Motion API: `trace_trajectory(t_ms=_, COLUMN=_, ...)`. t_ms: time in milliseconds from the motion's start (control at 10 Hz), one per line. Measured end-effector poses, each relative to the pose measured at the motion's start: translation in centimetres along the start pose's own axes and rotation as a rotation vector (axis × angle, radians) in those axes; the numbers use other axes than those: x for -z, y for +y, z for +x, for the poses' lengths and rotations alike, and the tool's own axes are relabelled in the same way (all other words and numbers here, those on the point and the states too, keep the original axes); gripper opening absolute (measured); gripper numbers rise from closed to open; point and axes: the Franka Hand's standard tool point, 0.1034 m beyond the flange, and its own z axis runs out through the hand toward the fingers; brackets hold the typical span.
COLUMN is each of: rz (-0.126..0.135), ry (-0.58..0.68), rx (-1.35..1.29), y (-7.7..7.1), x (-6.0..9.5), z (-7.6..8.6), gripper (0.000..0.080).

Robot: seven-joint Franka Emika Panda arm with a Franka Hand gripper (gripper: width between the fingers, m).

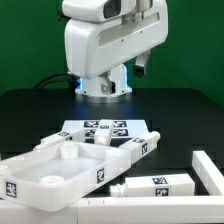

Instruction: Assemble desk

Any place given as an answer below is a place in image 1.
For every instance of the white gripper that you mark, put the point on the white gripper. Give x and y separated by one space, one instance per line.
93 48

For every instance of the white desk tabletop tray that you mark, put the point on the white desk tabletop tray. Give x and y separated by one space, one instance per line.
45 179

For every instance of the white marker sheet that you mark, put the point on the white marker sheet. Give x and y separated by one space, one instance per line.
120 129

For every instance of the white L-shaped fence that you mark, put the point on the white L-shaped fence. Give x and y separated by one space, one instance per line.
207 209

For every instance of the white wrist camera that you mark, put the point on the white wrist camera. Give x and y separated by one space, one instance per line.
97 10

